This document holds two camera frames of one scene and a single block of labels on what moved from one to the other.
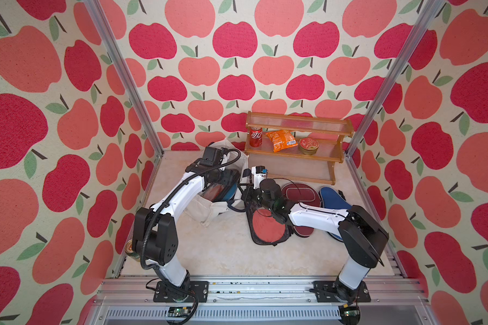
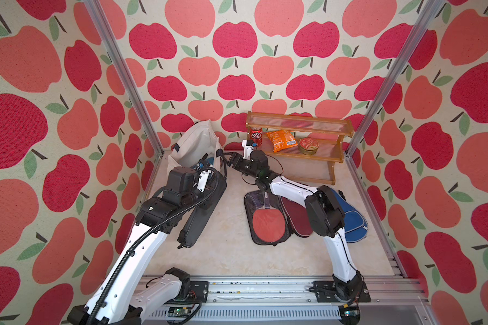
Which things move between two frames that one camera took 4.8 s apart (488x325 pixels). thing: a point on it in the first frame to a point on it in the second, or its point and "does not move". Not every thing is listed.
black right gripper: x=247 y=193 to x=234 y=158
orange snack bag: x=281 y=139 does not move
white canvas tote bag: x=206 y=211 to x=198 y=142
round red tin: x=308 y=145 does not move
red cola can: x=255 y=137 does not move
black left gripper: x=229 y=176 to x=207 y=189
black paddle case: x=264 y=227 does not move
